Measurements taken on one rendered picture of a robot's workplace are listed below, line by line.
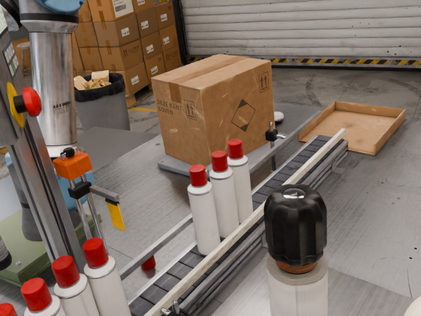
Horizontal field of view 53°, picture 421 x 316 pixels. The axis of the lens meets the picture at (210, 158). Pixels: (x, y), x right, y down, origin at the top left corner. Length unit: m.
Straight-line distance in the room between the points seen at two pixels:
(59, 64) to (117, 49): 3.54
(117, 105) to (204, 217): 2.56
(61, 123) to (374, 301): 0.71
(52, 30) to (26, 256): 0.53
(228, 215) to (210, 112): 0.39
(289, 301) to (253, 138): 0.84
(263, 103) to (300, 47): 3.81
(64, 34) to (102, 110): 2.40
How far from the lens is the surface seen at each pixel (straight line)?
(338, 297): 0.84
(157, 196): 1.27
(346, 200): 1.18
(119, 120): 3.42
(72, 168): 0.71
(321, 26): 5.03
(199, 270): 0.86
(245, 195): 0.97
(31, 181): 0.76
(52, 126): 0.97
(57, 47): 0.96
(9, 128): 0.57
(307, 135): 1.52
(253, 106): 1.35
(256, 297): 0.84
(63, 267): 0.67
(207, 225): 0.88
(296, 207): 0.54
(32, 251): 1.14
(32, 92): 0.58
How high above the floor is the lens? 1.48
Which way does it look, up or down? 27 degrees down
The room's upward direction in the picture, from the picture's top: 8 degrees counter-clockwise
